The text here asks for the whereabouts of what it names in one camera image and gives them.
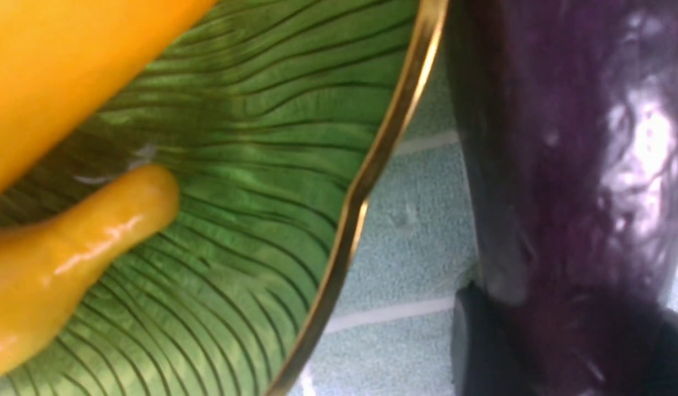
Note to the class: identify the yellow banana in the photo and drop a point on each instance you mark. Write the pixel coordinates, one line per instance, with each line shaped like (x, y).
(59, 62)

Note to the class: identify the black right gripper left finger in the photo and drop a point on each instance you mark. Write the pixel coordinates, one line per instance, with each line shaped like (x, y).
(482, 361)

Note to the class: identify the purple eggplant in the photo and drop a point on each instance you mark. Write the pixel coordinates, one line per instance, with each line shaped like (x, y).
(567, 112)

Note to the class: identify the green leaf-shaped glass plate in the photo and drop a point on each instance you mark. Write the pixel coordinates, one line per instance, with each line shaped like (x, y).
(276, 117)

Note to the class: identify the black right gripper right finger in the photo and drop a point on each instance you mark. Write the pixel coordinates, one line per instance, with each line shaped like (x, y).
(662, 375)

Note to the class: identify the green checked tablecloth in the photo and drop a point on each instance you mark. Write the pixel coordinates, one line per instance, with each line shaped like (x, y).
(390, 333)

